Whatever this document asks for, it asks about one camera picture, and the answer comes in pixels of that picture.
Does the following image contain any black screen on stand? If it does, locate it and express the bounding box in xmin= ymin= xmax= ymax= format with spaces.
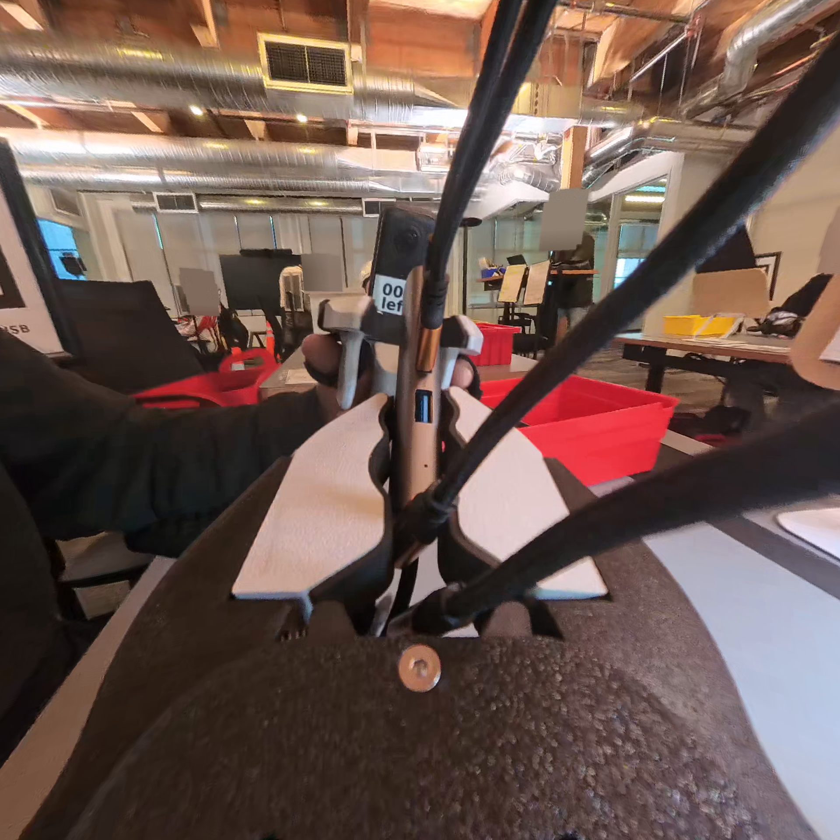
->
xmin=218 ymin=251 xmax=304 ymax=314

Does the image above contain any yellow plastic bin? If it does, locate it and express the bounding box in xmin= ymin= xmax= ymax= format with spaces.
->
xmin=663 ymin=315 xmax=736 ymax=337

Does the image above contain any ceiling air vent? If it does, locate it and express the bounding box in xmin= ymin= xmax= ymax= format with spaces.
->
xmin=257 ymin=33 xmax=354 ymax=95

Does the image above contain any person's left hand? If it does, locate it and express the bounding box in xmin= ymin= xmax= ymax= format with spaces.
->
xmin=301 ymin=333 xmax=479 ymax=422

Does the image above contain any grey slim USB hub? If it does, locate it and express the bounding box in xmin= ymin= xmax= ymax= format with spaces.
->
xmin=392 ymin=266 xmax=442 ymax=519

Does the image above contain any person's black jacket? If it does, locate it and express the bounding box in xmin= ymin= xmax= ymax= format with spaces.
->
xmin=0 ymin=459 xmax=73 ymax=762

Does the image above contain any person's left forearm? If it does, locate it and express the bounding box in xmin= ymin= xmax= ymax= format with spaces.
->
xmin=0 ymin=328 xmax=329 ymax=559

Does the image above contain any wooden background table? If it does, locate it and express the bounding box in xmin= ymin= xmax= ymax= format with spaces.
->
xmin=613 ymin=331 xmax=795 ymax=395

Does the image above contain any cardboard and black panel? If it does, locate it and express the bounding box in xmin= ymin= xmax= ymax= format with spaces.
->
xmin=692 ymin=226 xmax=773 ymax=320

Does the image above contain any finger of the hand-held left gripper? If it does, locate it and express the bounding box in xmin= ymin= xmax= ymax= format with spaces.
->
xmin=318 ymin=294 xmax=376 ymax=409
xmin=438 ymin=315 xmax=484 ymax=389

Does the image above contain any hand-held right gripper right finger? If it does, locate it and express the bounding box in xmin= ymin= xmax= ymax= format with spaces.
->
xmin=437 ymin=387 xmax=610 ymax=639

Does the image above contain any black tape strip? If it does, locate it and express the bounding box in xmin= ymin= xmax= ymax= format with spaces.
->
xmin=714 ymin=517 xmax=840 ymax=599

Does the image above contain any black mesh chair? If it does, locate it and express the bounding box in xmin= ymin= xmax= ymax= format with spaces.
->
xmin=59 ymin=281 xmax=206 ymax=395

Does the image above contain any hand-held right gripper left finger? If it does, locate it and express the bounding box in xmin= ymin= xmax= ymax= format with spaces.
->
xmin=231 ymin=394 xmax=396 ymax=621

